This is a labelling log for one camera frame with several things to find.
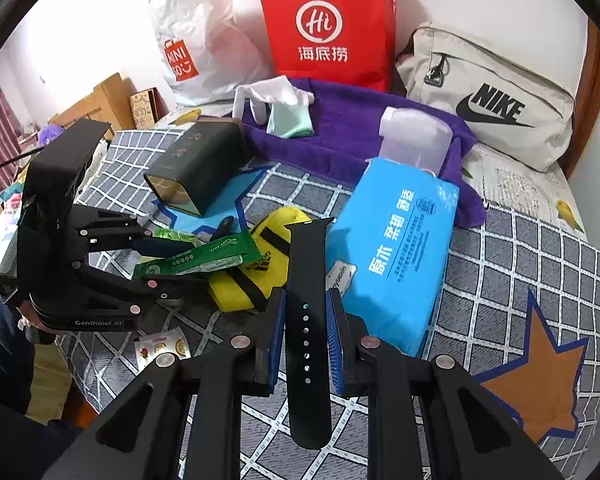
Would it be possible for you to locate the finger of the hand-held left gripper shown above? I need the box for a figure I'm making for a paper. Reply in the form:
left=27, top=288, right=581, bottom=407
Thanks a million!
left=72, top=205, right=197, bottom=261
left=70, top=257, right=193, bottom=313

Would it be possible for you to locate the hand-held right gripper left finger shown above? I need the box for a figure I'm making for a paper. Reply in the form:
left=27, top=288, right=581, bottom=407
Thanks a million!
left=40, top=287, right=288, bottom=480

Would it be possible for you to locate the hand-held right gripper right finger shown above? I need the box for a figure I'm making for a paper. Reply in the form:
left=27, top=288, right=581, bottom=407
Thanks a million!
left=327, top=290, right=566, bottom=480

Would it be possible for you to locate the yellow pouch with black straps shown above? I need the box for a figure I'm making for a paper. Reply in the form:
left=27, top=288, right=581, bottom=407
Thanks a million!
left=207, top=206, right=313, bottom=313

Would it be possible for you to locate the black watch strap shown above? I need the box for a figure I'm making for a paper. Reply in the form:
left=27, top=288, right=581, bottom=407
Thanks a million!
left=284, top=217, right=337, bottom=450

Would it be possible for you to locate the fruit print packet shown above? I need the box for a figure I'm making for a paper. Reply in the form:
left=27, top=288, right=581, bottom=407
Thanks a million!
left=134, top=326, right=190, bottom=373

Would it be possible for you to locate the dark green sachet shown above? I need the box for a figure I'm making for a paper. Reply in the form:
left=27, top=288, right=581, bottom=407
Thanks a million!
left=132, top=232, right=262, bottom=281

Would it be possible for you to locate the white glove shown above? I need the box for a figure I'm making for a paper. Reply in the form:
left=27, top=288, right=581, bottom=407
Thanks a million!
left=232, top=75, right=316, bottom=121

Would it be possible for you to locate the mint green cloth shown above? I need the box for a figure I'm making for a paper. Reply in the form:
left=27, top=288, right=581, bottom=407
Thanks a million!
left=266, top=97, right=313, bottom=140

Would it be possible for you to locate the purple towel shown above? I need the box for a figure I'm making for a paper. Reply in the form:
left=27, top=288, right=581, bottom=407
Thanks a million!
left=241, top=76, right=487, bottom=228

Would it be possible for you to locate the white sponge block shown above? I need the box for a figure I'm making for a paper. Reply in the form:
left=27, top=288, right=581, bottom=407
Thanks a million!
left=378, top=106, right=453, bottom=173

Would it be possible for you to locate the person's left forearm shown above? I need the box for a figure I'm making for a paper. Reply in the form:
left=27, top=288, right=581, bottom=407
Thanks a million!
left=0, top=290, right=36, bottom=411

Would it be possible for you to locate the person's left hand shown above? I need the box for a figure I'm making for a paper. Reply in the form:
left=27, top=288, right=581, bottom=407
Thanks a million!
left=16, top=307, right=48, bottom=335

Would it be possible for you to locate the white spotted pillow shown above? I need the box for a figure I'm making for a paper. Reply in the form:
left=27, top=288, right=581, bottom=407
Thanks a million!
left=82, top=137, right=108, bottom=186

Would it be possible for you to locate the purple fluffy toy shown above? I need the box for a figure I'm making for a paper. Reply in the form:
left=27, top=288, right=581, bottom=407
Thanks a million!
left=37, top=125, right=63, bottom=148

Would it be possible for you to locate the pale green bedsheet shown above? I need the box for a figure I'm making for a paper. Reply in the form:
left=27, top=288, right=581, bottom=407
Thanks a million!
left=32, top=342, right=88, bottom=428

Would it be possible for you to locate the dark green tea tin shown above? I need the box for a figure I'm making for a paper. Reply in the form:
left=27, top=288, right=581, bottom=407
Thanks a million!
left=143, top=116, right=248, bottom=218

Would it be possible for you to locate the wooden headboard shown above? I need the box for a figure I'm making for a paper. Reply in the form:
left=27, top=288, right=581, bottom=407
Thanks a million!
left=47, top=72, right=138, bottom=136

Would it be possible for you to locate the blue tissue pack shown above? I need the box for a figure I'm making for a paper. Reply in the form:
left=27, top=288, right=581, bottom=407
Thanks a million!
left=325, top=156, right=460, bottom=358

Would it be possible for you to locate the brown patterned box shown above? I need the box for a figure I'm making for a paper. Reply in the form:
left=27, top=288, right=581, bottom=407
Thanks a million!
left=130, top=87, right=160, bottom=128

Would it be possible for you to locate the grey checked blanket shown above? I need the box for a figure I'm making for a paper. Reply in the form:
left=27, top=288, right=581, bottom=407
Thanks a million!
left=55, top=130, right=600, bottom=480

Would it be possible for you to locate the white plastic shopping bag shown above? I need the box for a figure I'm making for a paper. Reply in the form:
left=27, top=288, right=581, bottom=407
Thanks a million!
left=147, top=0, right=276, bottom=107

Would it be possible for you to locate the grey waist bag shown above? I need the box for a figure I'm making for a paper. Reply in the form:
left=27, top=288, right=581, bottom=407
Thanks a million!
left=395, top=22, right=576, bottom=173

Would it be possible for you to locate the red paper bag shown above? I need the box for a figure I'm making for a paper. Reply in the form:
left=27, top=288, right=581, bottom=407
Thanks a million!
left=256, top=0, right=397, bottom=93

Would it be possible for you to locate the brown wooden door frame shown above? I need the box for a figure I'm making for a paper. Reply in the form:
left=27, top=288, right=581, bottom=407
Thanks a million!
left=565, top=20, right=600, bottom=181

